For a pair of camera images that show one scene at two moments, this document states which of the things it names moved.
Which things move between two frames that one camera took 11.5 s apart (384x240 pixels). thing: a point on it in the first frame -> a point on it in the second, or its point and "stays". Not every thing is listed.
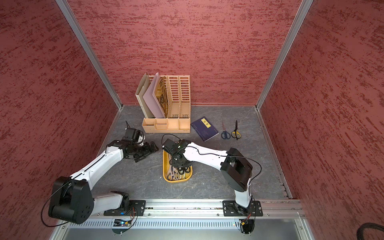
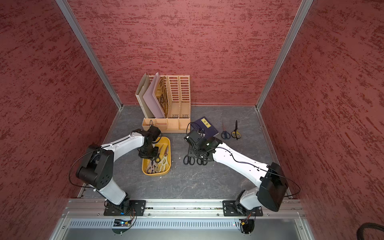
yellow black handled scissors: [236, 134] stays
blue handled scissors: [225, 134] stays
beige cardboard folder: [140, 94] stays
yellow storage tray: [174, 174] -> [162, 164]
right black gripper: [175, 164] -> [192, 146]
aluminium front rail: [213, 208] stays
